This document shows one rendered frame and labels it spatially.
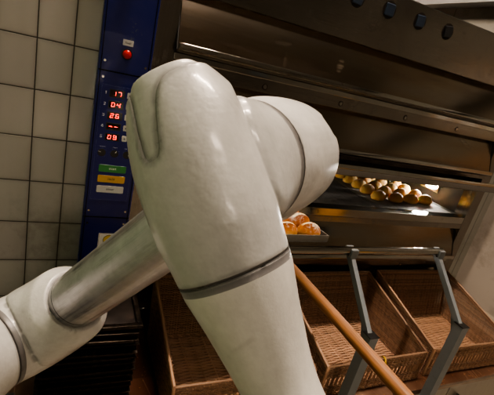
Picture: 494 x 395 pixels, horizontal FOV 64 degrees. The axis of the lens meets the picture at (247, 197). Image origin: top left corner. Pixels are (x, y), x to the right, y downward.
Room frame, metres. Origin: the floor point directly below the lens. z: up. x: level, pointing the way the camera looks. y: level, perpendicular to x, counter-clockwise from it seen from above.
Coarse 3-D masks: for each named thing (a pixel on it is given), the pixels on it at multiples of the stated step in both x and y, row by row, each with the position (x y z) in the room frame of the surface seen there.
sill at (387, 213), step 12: (312, 204) 1.75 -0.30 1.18; (324, 204) 1.80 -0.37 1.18; (348, 216) 1.81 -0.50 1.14; (360, 216) 1.85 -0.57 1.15; (372, 216) 1.88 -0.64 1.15; (384, 216) 1.92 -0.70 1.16; (396, 216) 1.95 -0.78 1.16; (408, 216) 1.99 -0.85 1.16; (420, 216) 2.03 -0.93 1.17; (432, 216) 2.07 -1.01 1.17; (444, 216) 2.12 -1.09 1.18; (456, 216) 2.18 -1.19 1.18
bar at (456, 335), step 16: (352, 256) 1.35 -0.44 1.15; (352, 272) 1.32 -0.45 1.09; (448, 288) 1.49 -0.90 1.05; (448, 304) 1.46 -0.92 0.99; (368, 320) 1.21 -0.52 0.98; (368, 336) 1.16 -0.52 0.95; (448, 336) 1.40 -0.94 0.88; (464, 336) 1.39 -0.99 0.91; (448, 352) 1.38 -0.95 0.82; (352, 368) 1.17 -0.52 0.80; (432, 368) 1.40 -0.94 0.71; (448, 368) 1.39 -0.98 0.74; (352, 384) 1.15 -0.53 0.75; (432, 384) 1.38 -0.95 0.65
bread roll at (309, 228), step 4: (300, 224) 1.34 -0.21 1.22; (304, 224) 1.33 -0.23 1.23; (308, 224) 1.33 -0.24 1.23; (312, 224) 1.34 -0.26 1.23; (316, 224) 1.36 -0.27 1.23; (300, 228) 1.32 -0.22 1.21; (304, 228) 1.32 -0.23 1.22; (308, 228) 1.32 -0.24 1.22; (312, 228) 1.33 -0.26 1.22; (316, 228) 1.34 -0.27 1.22; (300, 232) 1.32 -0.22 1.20; (304, 232) 1.31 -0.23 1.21; (308, 232) 1.32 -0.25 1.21; (312, 232) 1.32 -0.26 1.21; (316, 232) 1.33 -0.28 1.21; (320, 232) 1.35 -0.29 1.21
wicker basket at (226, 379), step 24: (168, 288) 1.39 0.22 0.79; (168, 312) 1.37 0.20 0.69; (168, 336) 1.34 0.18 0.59; (192, 336) 1.38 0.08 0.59; (168, 360) 1.04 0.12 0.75; (192, 360) 1.25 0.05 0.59; (216, 360) 1.28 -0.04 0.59; (168, 384) 1.01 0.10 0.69; (192, 384) 0.99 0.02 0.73; (216, 384) 1.03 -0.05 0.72
